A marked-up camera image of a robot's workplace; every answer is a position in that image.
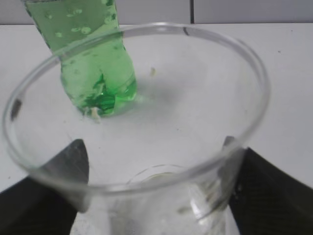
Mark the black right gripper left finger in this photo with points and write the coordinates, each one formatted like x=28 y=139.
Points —
x=29 y=208

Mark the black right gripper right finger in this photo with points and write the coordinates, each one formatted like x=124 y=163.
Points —
x=263 y=199

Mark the transparent plastic cup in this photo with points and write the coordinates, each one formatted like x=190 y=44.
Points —
x=155 y=162

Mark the green soda bottle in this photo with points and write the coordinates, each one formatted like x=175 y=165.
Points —
x=100 y=78

